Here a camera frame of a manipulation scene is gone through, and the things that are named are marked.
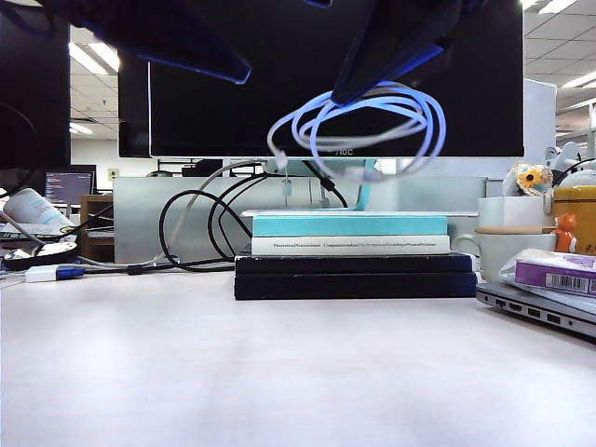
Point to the thin black box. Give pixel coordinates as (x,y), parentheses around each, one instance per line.
(349,264)

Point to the light blue monitor stand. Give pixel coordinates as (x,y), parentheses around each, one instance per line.
(365,198)

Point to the black monitor with round base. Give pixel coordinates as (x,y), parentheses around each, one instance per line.
(32,116)

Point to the printed magazine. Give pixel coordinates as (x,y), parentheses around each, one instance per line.
(28,233)

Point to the white figurine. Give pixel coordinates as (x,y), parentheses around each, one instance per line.
(565,153)

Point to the background monitor showing code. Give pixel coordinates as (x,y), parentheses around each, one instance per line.
(70,186)

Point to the purple tissue pack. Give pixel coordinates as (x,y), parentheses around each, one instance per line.
(535,274)

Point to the grey desk partition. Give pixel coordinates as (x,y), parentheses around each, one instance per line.
(135,233)

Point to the yellow tin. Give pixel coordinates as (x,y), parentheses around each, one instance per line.
(579,205)

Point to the white partition panel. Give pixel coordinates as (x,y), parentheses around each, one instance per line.
(540,121)

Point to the large black AOC monitor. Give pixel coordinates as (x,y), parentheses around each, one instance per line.
(209,121)

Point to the black background shelf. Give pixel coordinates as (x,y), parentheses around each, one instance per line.
(205,167)

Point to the white square container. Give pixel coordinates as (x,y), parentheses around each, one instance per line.
(512,212)

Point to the teal book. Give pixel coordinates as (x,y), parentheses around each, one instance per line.
(349,226)

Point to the wooden mug lid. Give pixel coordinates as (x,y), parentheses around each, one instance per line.
(512,229)

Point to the brown wooden cabinet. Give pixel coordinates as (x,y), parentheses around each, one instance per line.
(88,205)

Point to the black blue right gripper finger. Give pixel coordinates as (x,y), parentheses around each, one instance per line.
(386,46)

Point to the blue VGA plug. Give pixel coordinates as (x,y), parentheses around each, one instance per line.
(70,272)

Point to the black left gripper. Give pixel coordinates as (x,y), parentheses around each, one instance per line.
(23,11)

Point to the crochet sunflower doll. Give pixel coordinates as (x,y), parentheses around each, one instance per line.
(528,179)

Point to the grey laptop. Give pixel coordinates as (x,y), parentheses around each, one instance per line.
(535,316)

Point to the white mug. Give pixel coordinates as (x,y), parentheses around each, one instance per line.
(503,256)

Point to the orange fox figurine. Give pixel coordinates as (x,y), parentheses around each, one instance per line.
(564,228)

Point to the rolled white paper tube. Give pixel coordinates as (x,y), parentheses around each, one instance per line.
(32,209)

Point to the beige wall switch plate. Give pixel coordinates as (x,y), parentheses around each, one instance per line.
(113,174)

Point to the ceiling light panel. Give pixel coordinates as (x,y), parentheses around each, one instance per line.
(582,80)
(80,128)
(554,4)
(88,60)

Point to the clear plastic document sleeve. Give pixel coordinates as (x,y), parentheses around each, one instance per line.
(572,300)

